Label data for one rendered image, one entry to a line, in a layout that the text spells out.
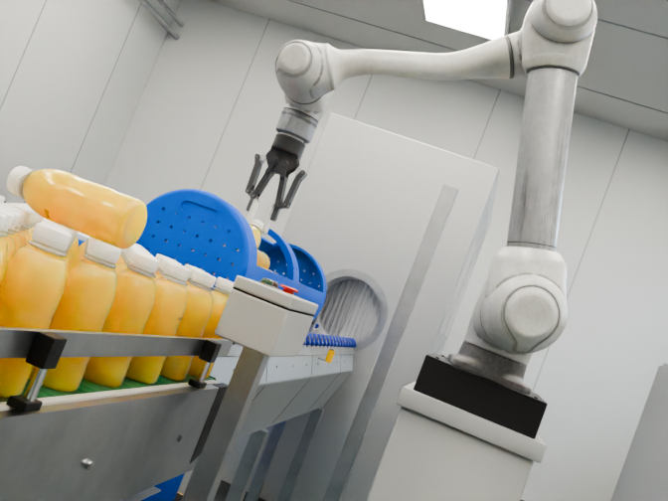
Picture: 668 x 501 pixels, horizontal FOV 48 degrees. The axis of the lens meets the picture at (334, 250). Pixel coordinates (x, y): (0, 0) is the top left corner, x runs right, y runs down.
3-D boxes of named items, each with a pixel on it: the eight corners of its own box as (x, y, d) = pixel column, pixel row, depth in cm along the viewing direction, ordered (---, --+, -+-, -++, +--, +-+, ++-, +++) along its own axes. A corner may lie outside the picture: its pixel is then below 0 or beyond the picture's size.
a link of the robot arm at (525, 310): (549, 357, 162) (571, 364, 140) (473, 345, 164) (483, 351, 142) (590, 13, 167) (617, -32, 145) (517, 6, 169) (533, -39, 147)
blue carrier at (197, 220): (309, 345, 238) (339, 261, 240) (220, 342, 153) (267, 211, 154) (229, 315, 244) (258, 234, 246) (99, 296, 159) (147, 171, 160)
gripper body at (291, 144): (310, 148, 181) (296, 183, 181) (279, 136, 183) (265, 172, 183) (304, 139, 174) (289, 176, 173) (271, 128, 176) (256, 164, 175)
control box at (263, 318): (298, 357, 135) (319, 303, 136) (269, 357, 116) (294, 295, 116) (250, 336, 137) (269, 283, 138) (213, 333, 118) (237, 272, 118)
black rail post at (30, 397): (40, 411, 78) (69, 339, 78) (23, 413, 75) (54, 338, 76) (22, 403, 78) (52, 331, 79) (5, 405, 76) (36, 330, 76)
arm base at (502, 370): (515, 385, 185) (523, 364, 185) (530, 396, 163) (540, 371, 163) (445, 357, 187) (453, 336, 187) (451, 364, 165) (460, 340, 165)
